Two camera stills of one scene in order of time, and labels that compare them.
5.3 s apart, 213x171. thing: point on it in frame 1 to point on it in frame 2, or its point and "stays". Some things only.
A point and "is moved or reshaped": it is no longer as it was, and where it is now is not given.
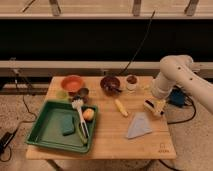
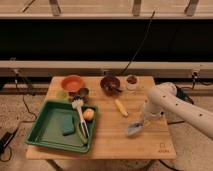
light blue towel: (139, 125) is moved or reshaped
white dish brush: (78, 105) stays
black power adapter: (5, 140) stays
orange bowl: (72, 83) stays
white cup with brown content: (131, 81) stays
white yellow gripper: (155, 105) to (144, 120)
